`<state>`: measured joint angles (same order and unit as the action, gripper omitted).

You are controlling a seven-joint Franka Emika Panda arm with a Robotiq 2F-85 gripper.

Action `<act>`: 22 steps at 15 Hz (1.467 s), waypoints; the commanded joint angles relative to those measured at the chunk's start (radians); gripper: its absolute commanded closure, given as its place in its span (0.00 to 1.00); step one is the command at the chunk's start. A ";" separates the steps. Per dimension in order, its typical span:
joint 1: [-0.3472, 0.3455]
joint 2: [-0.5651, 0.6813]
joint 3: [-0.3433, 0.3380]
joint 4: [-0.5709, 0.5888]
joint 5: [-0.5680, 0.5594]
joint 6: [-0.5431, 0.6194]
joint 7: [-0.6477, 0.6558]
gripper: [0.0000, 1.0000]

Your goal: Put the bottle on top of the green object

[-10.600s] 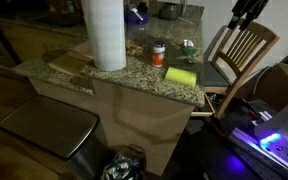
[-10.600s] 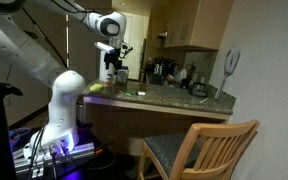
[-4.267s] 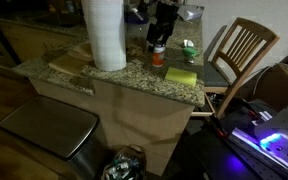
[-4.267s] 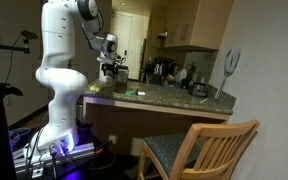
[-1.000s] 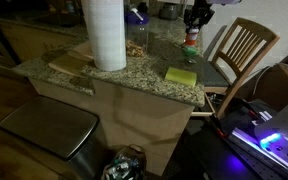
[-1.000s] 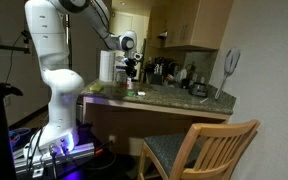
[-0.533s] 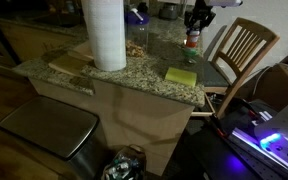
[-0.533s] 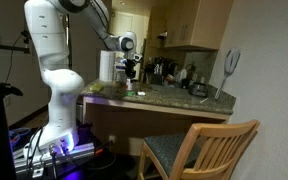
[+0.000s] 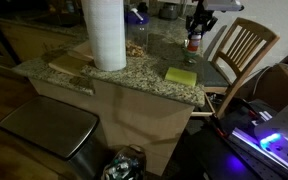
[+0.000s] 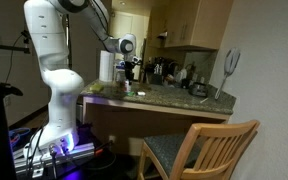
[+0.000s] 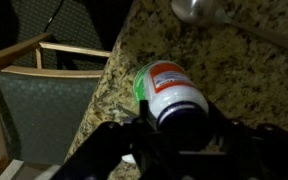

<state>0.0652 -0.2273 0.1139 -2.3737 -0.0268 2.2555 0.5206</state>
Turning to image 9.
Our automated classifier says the white paper towel roll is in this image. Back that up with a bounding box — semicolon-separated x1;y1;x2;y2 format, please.
80;0;128;72

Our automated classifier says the clear jar with blue lid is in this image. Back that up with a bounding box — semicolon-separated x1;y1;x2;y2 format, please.
124;3;150;57

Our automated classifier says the dark bowl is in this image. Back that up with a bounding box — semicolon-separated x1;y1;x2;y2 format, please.
158;3;182;20

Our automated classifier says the wooden chair with dark cushion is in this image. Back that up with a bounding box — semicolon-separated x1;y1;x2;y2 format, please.
190;17;281;120

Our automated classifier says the metal robot mounting plate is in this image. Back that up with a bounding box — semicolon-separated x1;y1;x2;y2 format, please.
228;128;288;180

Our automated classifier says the small wooden board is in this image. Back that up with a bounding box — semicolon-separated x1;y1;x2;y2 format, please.
67;42;95;63

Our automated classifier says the bag of trash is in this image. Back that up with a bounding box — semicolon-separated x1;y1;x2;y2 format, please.
101;144;148;180

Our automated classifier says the brown cardboard box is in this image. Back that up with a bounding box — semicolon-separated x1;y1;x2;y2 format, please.
250;46;288;113

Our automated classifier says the stainless steel trash can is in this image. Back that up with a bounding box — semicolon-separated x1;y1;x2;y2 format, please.
0;94;108;180

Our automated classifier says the wooden cutting board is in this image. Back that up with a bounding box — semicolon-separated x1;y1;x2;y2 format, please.
48;54;93;77

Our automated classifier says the yellow green sponge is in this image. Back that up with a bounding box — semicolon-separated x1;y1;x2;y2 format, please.
164;66;198;88

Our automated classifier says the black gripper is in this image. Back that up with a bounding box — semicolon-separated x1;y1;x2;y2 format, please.
185;0;219;35

